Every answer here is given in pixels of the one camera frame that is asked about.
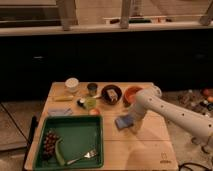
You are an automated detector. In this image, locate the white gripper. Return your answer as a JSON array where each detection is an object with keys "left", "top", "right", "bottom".
[{"left": 129, "top": 105, "right": 146, "bottom": 133}]

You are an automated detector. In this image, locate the blue sponge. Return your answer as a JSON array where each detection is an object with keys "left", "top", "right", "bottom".
[{"left": 115, "top": 115, "right": 133, "bottom": 130}]

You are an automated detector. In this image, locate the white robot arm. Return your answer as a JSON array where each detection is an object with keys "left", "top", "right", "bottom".
[{"left": 126, "top": 86, "right": 213, "bottom": 152}]

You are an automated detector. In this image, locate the green plastic tray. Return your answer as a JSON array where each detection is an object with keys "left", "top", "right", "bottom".
[{"left": 33, "top": 115, "right": 104, "bottom": 171}]

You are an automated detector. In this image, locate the orange bowl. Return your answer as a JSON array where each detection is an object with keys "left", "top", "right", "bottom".
[{"left": 123, "top": 86, "right": 142, "bottom": 107}]

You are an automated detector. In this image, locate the dark brown bowl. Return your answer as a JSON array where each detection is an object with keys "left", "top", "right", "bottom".
[{"left": 101, "top": 85, "right": 122, "bottom": 105}]

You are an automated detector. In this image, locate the red apple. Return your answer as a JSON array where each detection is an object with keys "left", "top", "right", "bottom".
[{"left": 89, "top": 108, "right": 100, "bottom": 115}]

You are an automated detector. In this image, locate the green cup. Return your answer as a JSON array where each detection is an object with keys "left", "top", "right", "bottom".
[{"left": 84, "top": 97, "right": 96, "bottom": 110}]

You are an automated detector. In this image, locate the dark metal cup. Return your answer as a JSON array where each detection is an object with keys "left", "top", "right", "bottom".
[{"left": 87, "top": 83, "right": 98, "bottom": 96}]

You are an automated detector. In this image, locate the small black white object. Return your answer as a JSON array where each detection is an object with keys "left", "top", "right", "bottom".
[{"left": 77, "top": 98, "right": 86, "bottom": 107}]

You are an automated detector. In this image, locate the silver fork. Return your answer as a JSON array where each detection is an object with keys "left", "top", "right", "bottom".
[{"left": 66, "top": 149, "right": 98, "bottom": 165}]

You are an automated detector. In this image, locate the light blue cloth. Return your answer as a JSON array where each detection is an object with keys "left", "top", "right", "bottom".
[{"left": 47, "top": 108, "right": 73, "bottom": 116}]

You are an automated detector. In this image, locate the white cup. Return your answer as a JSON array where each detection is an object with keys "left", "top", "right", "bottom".
[{"left": 65, "top": 78, "right": 79, "bottom": 93}]

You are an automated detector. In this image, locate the bunch of dark grapes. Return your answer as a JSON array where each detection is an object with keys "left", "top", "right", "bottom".
[{"left": 42, "top": 131, "right": 59, "bottom": 160}]

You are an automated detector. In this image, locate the black cable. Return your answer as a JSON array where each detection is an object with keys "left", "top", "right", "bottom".
[{"left": 177, "top": 162, "right": 210, "bottom": 171}]

